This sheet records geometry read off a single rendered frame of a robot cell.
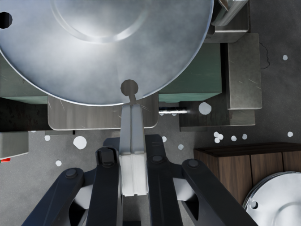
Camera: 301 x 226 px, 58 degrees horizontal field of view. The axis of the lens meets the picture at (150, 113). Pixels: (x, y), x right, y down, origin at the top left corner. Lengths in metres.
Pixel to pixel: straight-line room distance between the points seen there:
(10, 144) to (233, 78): 0.44
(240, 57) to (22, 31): 0.36
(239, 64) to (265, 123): 0.74
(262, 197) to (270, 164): 0.10
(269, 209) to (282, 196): 0.05
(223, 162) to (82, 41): 0.57
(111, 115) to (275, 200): 0.62
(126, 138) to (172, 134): 0.97
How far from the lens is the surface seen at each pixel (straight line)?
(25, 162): 1.22
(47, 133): 1.15
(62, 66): 0.36
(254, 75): 0.54
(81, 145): 0.49
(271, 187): 0.85
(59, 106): 0.36
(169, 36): 0.36
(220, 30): 0.47
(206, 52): 0.51
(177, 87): 0.49
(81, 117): 0.35
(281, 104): 1.28
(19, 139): 0.62
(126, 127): 0.18
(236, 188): 0.84
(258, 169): 0.86
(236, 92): 0.52
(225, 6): 0.39
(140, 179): 0.16
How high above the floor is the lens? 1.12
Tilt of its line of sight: 86 degrees down
